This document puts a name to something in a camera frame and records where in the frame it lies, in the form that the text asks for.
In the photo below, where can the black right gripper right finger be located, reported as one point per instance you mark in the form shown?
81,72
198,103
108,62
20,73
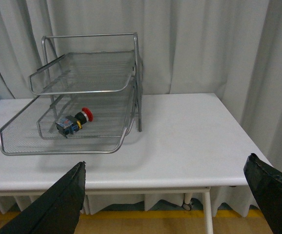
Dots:
265,183

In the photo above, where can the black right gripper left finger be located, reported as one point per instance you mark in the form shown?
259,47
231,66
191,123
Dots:
56,211

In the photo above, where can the red emergency stop button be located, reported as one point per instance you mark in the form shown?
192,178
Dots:
69,125

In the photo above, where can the caster wheel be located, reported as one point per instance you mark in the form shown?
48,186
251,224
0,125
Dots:
187,204

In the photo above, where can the grey white curtain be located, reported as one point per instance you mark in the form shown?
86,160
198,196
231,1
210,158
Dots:
232,48

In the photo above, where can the white table leg frame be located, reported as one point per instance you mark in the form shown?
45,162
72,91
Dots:
205,191

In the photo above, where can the silver rack frame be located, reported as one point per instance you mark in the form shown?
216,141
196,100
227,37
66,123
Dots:
138,71

